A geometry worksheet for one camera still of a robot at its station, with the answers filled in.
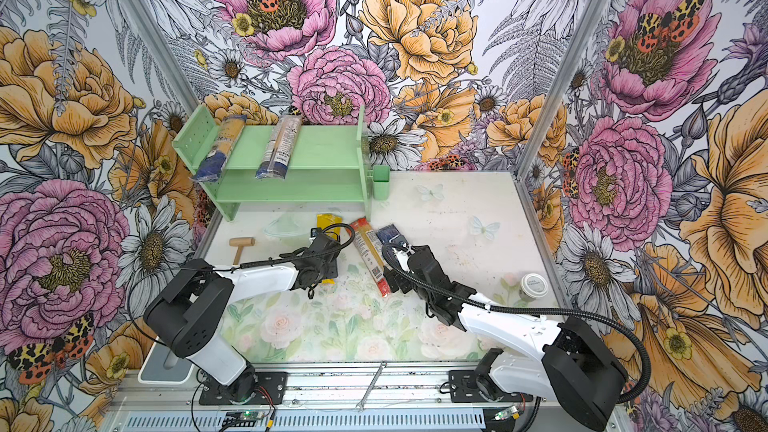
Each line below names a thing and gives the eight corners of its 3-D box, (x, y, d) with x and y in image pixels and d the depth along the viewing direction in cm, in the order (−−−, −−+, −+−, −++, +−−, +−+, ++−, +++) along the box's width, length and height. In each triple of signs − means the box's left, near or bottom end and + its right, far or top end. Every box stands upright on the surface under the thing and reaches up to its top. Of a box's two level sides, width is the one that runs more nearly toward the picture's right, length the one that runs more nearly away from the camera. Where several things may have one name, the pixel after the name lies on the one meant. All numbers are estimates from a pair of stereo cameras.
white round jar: (517, 305, 90) (526, 294, 84) (512, 284, 94) (519, 273, 88) (542, 305, 90) (552, 294, 84) (535, 284, 94) (544, 273, 88)
